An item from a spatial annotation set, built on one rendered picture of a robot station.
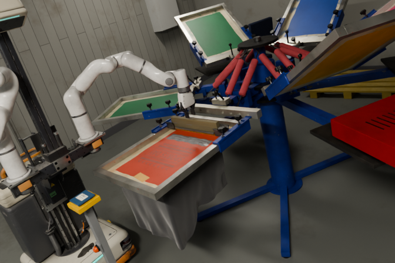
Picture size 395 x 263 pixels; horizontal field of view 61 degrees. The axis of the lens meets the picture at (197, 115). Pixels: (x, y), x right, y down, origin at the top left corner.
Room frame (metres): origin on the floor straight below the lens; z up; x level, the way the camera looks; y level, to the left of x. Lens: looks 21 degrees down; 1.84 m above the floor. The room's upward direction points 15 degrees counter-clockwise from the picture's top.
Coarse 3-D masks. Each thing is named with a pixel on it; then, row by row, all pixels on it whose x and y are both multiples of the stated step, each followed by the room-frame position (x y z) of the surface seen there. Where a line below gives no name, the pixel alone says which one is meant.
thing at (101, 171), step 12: (216, 120) 2.04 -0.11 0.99; (228, 120) 1.98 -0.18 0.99; (240, 120) 1.93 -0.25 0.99; (144, 144) 2.02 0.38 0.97; (216, 144) 1.70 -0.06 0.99; (120, 156) 1.90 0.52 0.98; (204, 156) 1.61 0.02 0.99; (96, 168) 1.80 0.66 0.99; (108, 168) 1.83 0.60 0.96; (180, 168) 1.54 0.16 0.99; (192, 168) 1.54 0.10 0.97; (108, 180) 1.68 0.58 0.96; (120, 180) 1.58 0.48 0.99; (132, 180) 1.55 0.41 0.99; (168, 180) 1.46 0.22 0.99; (180, 180) 1.48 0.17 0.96; (144, 192) 1.43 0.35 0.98; (156, 192) 1.38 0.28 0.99
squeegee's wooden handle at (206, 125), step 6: (174, 120) 2.11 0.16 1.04; (180, 120) 2.06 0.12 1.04; (186, 120) 2.02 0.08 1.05; (192, 120) 1.98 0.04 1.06; (198, 120) 1.95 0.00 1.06; (204, 120) 1.92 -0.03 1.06; (210, 120) 1.89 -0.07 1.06; (180, 126) 2.08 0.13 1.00; (186, 126) 2.03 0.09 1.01; (192, 126) 1.99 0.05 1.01; (198, 126) 1.95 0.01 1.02; (204, 126) 1.91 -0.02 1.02; (210, 126) 1.87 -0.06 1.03; (216, 126) 1.83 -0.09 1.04
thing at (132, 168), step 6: (174, 132) 2.11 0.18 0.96; (180, 132) 2.08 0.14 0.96; (186, 132) 2.06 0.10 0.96; (192, 132) 2.03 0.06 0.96; (156, 144) 1.99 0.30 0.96; (180, 144) 1.90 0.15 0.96; (144, 150) 1.95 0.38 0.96; (150, 150) 1.93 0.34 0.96; (138, 156) 1.89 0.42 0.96; (126, 162) 1.85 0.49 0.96; (132, 162) 1.83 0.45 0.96; (120, 168) 1.79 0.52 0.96; (126, 168) 1.77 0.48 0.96; (132, 168) 1.75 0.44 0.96; (138, 168) 1.73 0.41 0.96; (144, 168) 1.71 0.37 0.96; (132, 174) 1.68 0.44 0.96
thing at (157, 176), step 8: (200, 136) 1.93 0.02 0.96; (208, 136) 1.90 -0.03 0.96; (216, 136) 1.87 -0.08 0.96; (184, 144) 1.88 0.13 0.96; (192, 144) 1.85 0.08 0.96; (208, 144) 1.79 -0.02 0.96; (200, 152) 1.72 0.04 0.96; (184, 160) 1.68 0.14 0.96; (152, 168) 1.69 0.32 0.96; (176, 168) 1.61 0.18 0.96; (152, 176) 1.60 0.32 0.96; (160, 176) 1.58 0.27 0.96; (168, 176) 1.56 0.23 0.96
